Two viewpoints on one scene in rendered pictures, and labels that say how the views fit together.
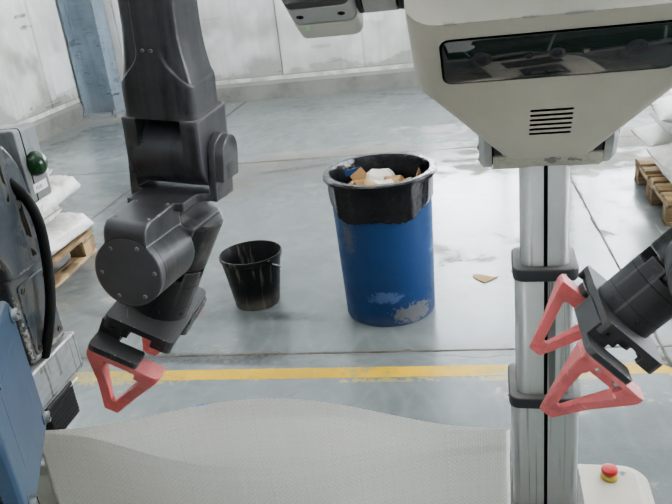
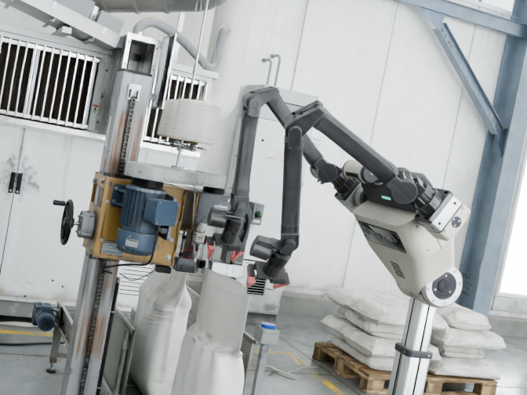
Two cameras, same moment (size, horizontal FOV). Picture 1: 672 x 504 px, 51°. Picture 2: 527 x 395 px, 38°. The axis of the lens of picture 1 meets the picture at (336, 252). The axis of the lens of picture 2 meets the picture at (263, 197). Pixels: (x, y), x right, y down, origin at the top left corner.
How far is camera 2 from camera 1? 2.44 m
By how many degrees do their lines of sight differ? 58
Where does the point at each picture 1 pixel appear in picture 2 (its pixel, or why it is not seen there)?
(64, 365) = (235, 271)
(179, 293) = (226, 235)
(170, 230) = (221, 215)
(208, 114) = (240, 197)
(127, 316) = (216, 236)
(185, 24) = (241, 177)
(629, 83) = (402, 258)
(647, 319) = (265, 268)
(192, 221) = (230, 217)
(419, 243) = not seen: outside the picture
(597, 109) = (404, 268)
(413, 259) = not seen: outside the picture
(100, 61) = not seen: outside the picture
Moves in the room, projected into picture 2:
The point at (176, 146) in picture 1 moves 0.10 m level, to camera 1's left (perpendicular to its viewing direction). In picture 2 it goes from (233, 201) to (219, 197)
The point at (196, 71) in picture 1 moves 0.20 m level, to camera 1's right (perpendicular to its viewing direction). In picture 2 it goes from (241, 186) to (270, 194)
